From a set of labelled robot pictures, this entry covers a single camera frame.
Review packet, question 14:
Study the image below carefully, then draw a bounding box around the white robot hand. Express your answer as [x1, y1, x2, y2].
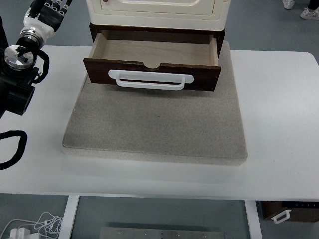
[22, 0, 72, 38]

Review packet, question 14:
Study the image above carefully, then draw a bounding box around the dark wooden drawer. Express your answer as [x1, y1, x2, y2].
[83, 31, 221, 91]

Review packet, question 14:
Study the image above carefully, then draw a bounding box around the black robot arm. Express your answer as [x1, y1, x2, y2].
[0, 0, 71, 115]

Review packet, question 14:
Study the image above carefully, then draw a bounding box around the cream upper cabinet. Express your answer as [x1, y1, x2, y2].
[86, 0, 231, 31]

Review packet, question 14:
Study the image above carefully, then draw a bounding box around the beige fabric pad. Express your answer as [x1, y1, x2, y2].
[62, 42, 248, 165]

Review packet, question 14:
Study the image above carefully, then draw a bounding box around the left white table leg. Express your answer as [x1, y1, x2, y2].
[58, 196, 80, 239]

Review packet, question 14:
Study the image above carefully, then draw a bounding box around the white table leg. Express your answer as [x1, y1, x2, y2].
[58, 196, 80, 239]
[244, 200, 262, 239]

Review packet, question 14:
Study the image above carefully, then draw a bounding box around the white power adapter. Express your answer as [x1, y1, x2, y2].
[9, 228, 30, 239]

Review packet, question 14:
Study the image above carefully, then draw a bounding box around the white sneaker left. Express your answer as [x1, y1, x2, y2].
[282, 0, 295, 10]

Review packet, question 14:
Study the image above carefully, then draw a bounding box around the white sneaker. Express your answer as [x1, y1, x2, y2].
[300, 8, 319, 20]
[282, 0, 295, 10]

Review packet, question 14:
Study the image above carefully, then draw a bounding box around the white sneaker right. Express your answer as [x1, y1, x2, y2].
[300, 8, 319, 20]

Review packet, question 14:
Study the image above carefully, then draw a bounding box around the right white table leg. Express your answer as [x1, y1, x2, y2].
[244, 200, 262, 239]

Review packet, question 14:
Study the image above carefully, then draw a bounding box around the white drawer handle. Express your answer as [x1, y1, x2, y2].
[108, 70, 194, 91]

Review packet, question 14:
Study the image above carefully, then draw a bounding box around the black sleeved cable loop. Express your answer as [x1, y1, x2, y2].
[0, 129, 28, 171]

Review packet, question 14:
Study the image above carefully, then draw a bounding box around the white cable bundle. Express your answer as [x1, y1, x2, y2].
[0, 212, 64, 239]

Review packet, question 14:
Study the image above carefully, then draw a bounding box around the brown box with handle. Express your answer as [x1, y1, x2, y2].
[260, 201, 319, 224]

